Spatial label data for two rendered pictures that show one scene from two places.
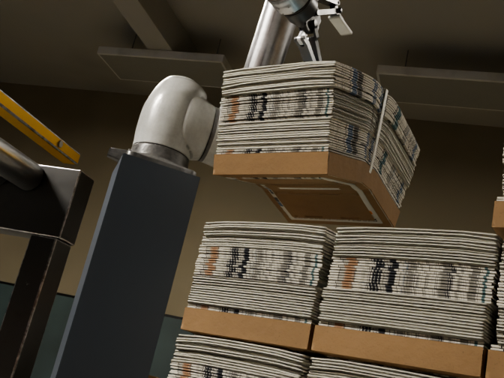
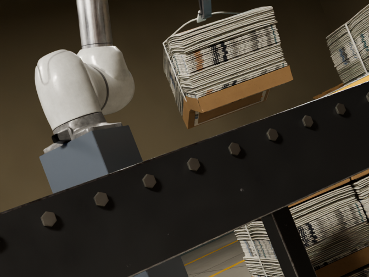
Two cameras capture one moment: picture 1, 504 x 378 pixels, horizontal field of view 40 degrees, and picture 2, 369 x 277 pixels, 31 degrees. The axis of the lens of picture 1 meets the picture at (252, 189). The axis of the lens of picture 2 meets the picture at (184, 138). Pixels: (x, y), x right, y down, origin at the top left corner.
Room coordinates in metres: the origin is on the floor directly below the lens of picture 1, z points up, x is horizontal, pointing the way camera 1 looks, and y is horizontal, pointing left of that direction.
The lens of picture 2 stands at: (0.25, 1.52, 0.74)
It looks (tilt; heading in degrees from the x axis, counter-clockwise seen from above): 5 degrees up; 311
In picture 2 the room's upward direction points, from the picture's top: 22 degrees counter-clockwise
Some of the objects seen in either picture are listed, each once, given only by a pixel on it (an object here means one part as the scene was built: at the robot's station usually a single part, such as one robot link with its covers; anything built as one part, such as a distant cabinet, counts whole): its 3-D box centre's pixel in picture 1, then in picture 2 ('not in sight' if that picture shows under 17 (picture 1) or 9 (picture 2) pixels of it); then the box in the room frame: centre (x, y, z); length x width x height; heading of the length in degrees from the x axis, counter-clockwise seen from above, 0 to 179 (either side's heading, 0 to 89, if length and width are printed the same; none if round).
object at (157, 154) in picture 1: (150, 162); (77, 132); (1.70, 0.27, 1.03); 0.22 x 0.18 x 0.06; 105
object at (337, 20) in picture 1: (340, 25); not in sight; (1.41, -0.11, 1.37); 0.07 x 0.03 x 0.01; 141
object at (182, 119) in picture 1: (175, 118); (66, 87); (1.71, 0.24, 1.17); 0.18 x 0.16 x 0.22; 105
